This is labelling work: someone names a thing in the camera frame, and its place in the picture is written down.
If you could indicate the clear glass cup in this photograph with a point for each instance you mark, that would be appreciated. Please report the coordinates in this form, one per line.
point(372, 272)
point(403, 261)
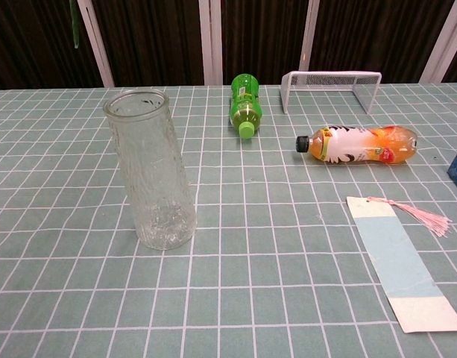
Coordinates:
point(153, 175)

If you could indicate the green plastic drink bottle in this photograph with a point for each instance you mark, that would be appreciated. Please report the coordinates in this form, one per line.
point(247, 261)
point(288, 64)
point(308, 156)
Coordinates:
point(245, 104)

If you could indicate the green checked tablecloth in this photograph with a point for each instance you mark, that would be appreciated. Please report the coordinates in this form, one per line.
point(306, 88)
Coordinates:
point(250, 261)

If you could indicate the orange juice plastic bottle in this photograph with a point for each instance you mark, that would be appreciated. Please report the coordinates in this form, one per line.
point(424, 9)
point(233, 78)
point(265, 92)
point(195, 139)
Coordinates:
point(355, 145)

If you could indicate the black curtain backdrop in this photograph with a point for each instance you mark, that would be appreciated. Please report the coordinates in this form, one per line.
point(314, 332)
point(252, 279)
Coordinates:
point(157, 37)

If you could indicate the blue-white bookmark with pink tassel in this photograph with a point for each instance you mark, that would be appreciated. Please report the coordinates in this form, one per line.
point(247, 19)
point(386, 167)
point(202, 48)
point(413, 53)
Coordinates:
point(403, 261)

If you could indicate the white metal frame post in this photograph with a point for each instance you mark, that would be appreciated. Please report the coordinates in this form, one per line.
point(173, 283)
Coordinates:
point(310, 37)
point(95, 44)
point(446, 41)
point(210, 41)

